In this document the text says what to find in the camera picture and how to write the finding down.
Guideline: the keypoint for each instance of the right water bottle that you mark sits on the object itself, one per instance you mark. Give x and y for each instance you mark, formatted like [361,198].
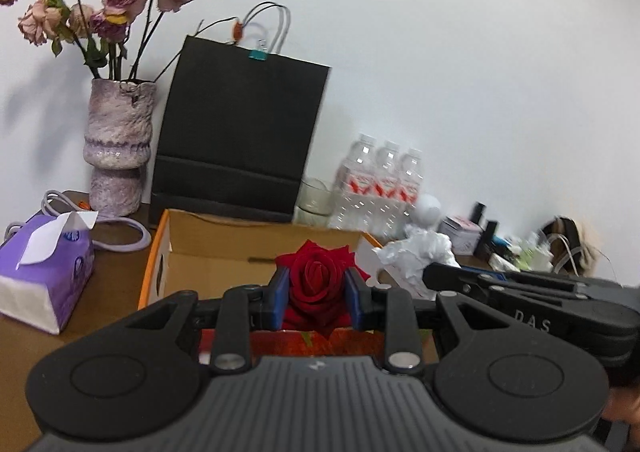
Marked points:
[409,175]

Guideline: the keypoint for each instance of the water bottle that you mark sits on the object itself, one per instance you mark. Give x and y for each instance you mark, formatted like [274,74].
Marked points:
[353,187]
[409,175]
[381,214]

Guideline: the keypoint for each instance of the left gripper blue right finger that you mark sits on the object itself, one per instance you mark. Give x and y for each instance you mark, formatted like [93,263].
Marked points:
[362,308]

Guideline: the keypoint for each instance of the purple ceramic vase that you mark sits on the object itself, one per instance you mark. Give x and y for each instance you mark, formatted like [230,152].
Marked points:
[117,144]

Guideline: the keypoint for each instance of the tall black tube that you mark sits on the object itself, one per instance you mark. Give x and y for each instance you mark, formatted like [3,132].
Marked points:
[485,245]

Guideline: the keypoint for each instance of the black paper bag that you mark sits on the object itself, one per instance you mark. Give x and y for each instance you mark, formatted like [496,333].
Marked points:
[236,133]

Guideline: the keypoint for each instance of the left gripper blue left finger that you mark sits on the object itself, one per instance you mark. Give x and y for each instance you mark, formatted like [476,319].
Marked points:
[267,304]

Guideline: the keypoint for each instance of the small tin box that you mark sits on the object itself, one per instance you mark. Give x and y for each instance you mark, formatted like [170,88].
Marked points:
[464,235]

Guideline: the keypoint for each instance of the dried rose bouquet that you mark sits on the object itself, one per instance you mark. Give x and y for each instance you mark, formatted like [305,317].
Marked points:
[111,36]

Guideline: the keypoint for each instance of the teal binder clip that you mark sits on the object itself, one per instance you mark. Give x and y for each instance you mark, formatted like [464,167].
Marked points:
[260,54]

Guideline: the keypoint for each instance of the purple tissue pack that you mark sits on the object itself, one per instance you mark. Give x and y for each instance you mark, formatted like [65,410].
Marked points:
[45,266]

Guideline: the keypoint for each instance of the left water bottle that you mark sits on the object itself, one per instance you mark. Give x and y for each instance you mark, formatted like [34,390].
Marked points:
[353,187]

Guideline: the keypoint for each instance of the person hand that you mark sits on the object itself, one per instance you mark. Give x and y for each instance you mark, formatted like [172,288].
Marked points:
[623,405]

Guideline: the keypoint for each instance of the red cardboard box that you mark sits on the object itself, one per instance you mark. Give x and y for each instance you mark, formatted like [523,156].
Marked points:
[212,255]

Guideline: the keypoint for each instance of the white tissue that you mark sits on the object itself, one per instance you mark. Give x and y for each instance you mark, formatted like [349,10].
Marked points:
[406,260]

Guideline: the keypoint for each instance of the white astronaut figure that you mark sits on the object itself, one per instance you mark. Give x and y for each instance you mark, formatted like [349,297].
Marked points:
[426,212]

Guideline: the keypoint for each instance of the middle water bottle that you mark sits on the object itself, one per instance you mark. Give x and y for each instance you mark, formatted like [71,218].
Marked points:
[381,214]

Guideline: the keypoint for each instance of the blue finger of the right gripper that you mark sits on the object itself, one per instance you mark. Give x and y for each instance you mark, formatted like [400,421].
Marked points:
[538,279]
[469,282]

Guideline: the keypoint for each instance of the glass cup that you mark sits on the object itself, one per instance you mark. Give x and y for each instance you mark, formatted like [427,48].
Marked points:
[314,204]

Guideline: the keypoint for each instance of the red rose flower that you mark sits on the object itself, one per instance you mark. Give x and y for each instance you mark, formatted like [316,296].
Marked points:
[317,288]

